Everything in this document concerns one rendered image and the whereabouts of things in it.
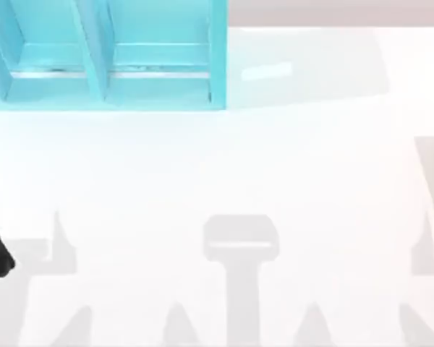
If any light blue rack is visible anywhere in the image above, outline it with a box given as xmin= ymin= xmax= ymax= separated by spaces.
xmin=0 ymin=0 xmax=228 ymax=112

